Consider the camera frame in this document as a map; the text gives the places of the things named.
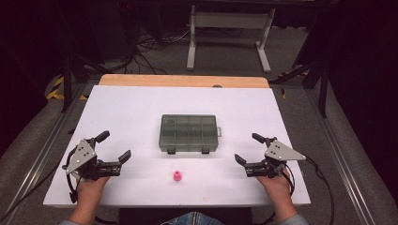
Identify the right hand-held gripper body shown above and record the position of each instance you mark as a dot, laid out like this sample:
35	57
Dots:
280	152

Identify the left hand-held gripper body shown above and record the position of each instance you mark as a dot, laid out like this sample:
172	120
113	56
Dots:
82	156

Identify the small pink plastic piece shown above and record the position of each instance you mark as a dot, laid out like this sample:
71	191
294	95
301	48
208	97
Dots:
177	176

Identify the clear grey plastic compartment box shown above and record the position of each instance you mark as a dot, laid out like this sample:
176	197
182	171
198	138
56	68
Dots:
187	132

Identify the person's left hand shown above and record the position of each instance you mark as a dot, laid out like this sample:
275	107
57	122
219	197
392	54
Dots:
89	189

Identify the person's right hand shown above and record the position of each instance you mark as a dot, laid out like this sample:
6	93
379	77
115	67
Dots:
280	187

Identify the white board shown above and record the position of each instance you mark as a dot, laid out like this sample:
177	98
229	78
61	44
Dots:
125	103

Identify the black tripod stand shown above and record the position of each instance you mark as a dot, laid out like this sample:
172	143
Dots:
324	90
66	84

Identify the person's blue jeans legs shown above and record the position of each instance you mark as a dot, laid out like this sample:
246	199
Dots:
192	218

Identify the aluminium rail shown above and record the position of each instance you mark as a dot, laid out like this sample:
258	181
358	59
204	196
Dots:
341	159
47	146

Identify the white metal stand frame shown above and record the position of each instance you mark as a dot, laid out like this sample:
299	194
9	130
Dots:
231	20

